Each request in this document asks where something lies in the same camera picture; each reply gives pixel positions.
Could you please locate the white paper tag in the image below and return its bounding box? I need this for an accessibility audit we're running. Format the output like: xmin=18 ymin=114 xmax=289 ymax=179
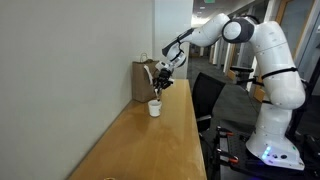
xmin=143 ymin=65 xmax=156 ymax=86

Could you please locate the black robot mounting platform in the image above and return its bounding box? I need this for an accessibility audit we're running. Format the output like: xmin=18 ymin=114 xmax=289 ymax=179
xmin=213 ymin=126 xmax=320 ymax=180

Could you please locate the brown paper bag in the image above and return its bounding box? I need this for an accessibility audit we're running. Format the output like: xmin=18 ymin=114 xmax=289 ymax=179
xmin=131 ymin=52 xmax=163 ymax=104

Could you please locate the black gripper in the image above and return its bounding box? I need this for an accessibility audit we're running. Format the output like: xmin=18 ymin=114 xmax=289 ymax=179
xmin=153 ymin=68 xmax=175 ymax=101

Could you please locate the black office chair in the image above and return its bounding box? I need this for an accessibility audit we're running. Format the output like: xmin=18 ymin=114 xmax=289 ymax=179
xmin=192 ymin=72 xmax=227 ymax=133

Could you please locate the orange handled black clamp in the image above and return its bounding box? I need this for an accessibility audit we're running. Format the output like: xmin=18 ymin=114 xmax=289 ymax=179
xmin=215 ymin=148 xmax=240 ymax=165
xmin=215 ymin=125 xmax=235 ymax=138

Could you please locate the white paper cup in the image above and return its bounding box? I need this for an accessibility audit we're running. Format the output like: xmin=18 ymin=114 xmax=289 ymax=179
xmin=147 ymin=99 xmax=163 ymax=118

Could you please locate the black armrest chair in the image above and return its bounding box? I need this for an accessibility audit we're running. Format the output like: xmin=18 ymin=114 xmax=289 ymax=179
xmin=229 ymin=65 xmax=264 ymax=92

